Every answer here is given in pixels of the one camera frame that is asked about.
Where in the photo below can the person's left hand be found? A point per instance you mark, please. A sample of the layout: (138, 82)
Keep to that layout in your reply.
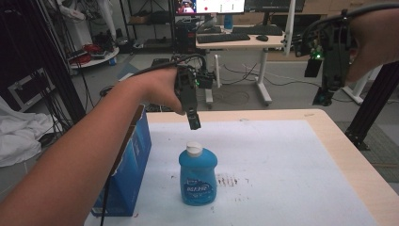
(158, 89)

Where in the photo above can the blue bottle with white cap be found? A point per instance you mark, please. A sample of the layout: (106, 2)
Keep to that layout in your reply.
(197, 179)

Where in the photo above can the blue cardboard box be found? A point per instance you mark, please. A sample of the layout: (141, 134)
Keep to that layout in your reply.
(128, 175)

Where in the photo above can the black computer mouse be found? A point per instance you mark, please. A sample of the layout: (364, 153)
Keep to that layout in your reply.
(262, 38)

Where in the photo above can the white pole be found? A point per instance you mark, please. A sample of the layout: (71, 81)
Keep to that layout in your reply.
(290, 28)

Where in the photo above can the white cloth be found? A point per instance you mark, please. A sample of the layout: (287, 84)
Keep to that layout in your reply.
(22, 135)

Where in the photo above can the black metal frame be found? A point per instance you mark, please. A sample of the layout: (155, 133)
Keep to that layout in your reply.
(31, 47)

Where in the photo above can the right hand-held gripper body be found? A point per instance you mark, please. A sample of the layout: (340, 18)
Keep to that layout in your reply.
(335, 53)

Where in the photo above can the round white table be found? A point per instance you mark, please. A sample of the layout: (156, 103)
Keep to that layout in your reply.
(94, 61)

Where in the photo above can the black keyboard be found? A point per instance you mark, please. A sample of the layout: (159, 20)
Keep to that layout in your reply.
(257, 30)
(223, 38)

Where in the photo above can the small blue bottle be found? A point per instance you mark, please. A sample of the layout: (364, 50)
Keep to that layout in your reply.
(228, 22)

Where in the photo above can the dark computer monitor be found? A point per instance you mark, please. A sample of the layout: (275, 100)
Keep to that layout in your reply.
(273, 5)

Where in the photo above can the lit computer monitor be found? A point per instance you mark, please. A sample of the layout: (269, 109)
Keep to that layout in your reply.
(216, 6)

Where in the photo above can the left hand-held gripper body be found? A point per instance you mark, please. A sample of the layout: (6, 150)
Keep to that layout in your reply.
(186, 88)

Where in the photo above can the white table mat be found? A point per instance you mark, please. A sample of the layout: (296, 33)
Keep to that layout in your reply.
(266, 175)

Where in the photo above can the wooden desk with white legs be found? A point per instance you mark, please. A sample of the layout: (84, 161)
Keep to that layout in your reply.
(238, 44)

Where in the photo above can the black metal strut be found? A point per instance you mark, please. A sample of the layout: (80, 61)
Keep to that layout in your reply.
(373, 103)

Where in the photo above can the person's right hand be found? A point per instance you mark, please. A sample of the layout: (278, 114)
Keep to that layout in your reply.
(376, 40)

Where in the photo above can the black shelf rack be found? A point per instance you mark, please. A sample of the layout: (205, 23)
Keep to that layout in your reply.
(147, 28)

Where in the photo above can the black computer tower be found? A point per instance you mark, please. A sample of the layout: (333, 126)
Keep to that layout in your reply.
(185, 39)

